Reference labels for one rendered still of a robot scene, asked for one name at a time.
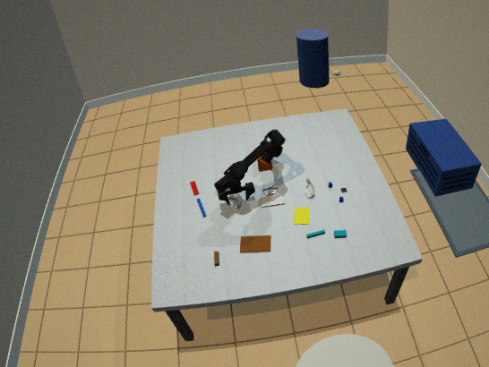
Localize teal flat bar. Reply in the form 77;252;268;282
306;229;325;238

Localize red flat bar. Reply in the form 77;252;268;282
191;181;199;196

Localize teal rectangular block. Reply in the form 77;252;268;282
334;230;347;238

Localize yellow square plate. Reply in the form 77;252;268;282
294;208;310;225

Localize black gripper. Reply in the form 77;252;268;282
218;182;255;205

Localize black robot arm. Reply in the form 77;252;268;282
214;129;285;192

